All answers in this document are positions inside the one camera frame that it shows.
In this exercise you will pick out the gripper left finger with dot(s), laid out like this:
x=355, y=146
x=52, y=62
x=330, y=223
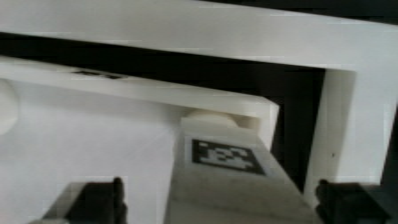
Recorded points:
x=90, y=204

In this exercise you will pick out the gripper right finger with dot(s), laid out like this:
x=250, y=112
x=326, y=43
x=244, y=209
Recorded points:
x=355, y=204

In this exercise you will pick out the white table leg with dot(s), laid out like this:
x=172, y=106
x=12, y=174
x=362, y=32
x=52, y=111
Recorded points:
x=232, y=188

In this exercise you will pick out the white square tabletop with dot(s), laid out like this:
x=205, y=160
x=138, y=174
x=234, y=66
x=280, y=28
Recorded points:
x=90, y=126

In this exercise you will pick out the white L-shaped fence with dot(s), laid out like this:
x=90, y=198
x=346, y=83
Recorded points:
x=239, y=32

